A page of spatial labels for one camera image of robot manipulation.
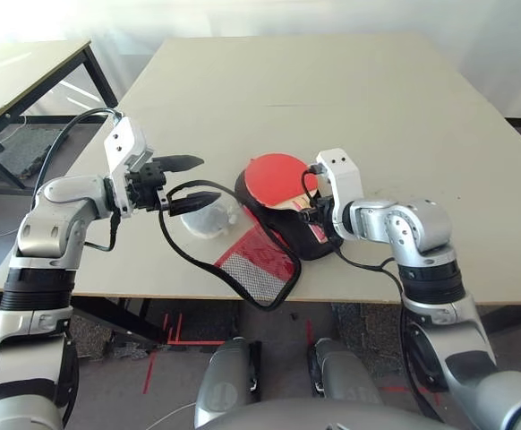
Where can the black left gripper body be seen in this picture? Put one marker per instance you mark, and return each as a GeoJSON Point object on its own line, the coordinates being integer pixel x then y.
{"type": "Point", "coordinates": [146, 188]}

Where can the speckled dark floor mat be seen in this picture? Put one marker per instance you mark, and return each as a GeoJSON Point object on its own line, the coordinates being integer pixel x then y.
{"type": "Point", "coordinates": [104, 336]}
{"type": "Point", "coordinates": [368, 340]}

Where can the red black paddle case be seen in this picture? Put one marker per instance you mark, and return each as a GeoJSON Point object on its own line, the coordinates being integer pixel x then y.
{"type": "Point", "coordinates": [283, 233]}

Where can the grey robot torso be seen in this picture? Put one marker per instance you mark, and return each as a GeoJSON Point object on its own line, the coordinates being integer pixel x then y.
{"type": "Point", "coordinates": [332, 416]}

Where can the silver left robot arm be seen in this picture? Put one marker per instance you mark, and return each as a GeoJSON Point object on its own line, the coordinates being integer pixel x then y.
{"type": "Point", "coordinates": [41, 233]}

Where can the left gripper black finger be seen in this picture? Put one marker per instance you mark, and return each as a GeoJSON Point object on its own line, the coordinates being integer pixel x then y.
{"type": "Point", "coordinates": [193, 202]}
{"type": "Point", "coordinates": [180, 163]}

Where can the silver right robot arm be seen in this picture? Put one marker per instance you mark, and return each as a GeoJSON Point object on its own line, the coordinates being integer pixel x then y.
{"type": "Point", "coordinates": [421, 224]}

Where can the silver robot leg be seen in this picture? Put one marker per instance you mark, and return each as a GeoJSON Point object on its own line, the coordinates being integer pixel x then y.
{"type": "Point", "coordinates": [224, 380]}
{"type": "Point", "coordinates": [345, 376]}

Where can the red tape strip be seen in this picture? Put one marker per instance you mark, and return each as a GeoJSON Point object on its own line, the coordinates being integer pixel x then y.
{"type": "Point", "coordinates": [148, 372]}

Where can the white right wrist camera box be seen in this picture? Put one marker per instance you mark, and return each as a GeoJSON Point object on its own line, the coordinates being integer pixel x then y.
{"type": "Point", "coordinates": [341, 170]}

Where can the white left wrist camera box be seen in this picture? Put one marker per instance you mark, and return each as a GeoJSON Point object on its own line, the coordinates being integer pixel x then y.
{"type": "Point", "coordinates": [124, 143]}

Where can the silver left robot leg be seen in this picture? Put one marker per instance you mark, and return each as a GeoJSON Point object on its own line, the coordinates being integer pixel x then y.
{"type": "Point", "coordinates": [224, 380]}

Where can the red ping-pong paddle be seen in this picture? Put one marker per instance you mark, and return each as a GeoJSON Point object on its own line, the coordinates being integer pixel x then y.
{"type": "Point", "coordinates": [274, 179]}

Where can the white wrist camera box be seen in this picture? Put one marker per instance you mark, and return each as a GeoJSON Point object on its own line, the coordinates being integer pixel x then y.
{"type": "Point", "coordinates": [341, 170]}
{"type": "Point", "coordinates": [124, 143]}

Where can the black-framed side table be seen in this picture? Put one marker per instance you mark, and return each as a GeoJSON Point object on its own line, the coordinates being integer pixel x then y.
{"type": "Point", "coordinates": [23, 67]}

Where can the silver right robot leg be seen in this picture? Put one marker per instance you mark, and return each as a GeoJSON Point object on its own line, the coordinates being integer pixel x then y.
{"type": "Point", "coordinates": [345, 376]}

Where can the grey foam floor tile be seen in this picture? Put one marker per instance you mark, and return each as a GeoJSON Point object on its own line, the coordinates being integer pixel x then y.
{"type": "Point", "coordinates": [19, 148]}

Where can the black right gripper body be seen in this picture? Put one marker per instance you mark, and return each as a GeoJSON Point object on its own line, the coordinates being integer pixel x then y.
{"type": "Point", "coordinates": [325, 215]}

